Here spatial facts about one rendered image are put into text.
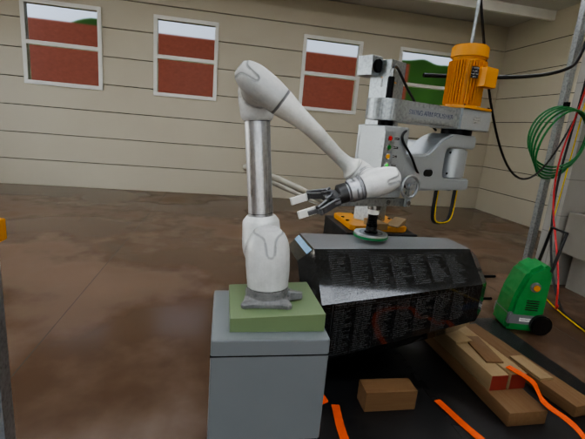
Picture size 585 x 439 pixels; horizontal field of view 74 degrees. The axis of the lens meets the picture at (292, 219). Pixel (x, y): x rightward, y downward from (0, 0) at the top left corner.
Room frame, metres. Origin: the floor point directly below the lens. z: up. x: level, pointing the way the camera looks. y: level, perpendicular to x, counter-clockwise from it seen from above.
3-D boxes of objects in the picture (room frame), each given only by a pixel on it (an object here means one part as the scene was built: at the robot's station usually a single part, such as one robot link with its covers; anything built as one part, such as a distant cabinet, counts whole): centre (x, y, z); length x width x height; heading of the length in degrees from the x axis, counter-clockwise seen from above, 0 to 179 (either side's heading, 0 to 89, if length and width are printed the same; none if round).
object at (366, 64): (3.24, -0.50, 2.00); 0.20 x 0.18 x 0.15; 13
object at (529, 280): (3.12, -2.02, 0.43); 0.35 x 0.35 x 0.87; 88
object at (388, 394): (1.93, -0.61, 0.07); 0.30 x 0.12 x 0.12; 101
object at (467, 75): (2.75, -1.07, 1.90); 0.31 x 0.28 x 0.40; 32
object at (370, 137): (2.46, -0.57, 1.32); 0.36 x 0.22 x 0.45; 122
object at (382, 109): (2.60, -0.80, 1.62); 0.96 x 0.25 x 0.17; 122
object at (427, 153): (2.61, -0.85, 1.30); 0.74 x 0.23 x 0.49; 122
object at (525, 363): (2.30, -1.64, 0.09); 0.25 x 0.10 x 0.01; 15
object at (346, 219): (3.26, -0.65, 0.76); 0.49 x 0.49 x 0.05; 13
